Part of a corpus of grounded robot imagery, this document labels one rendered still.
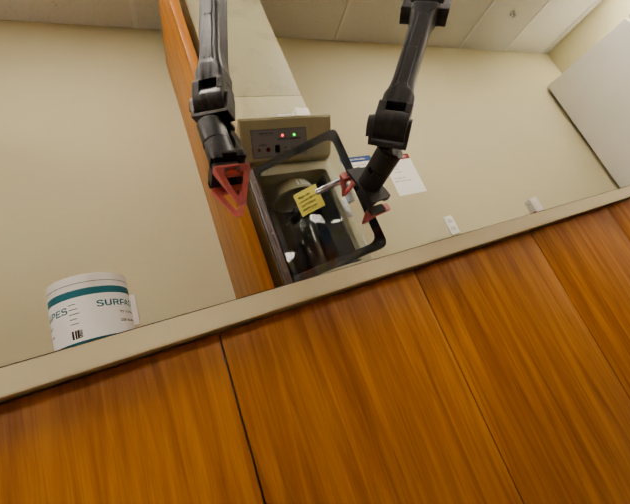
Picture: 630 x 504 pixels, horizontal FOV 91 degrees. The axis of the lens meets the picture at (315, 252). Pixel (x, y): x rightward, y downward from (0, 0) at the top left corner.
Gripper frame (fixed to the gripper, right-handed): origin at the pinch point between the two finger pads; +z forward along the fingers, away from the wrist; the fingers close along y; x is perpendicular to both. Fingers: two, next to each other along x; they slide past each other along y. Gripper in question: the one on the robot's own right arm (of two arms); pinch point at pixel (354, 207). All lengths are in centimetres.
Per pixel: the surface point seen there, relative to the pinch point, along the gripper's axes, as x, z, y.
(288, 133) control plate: -2.3, 6.9, 37.3
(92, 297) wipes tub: 60, 5, 2
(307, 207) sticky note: 5.3, 10.5, 10.6
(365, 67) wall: -120, 38, 121
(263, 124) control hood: 5.7, 4.8, 40.4
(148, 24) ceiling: 5, 38, 164
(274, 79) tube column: -15, 10, 69
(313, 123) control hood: -11.6, 4.5, 37.6
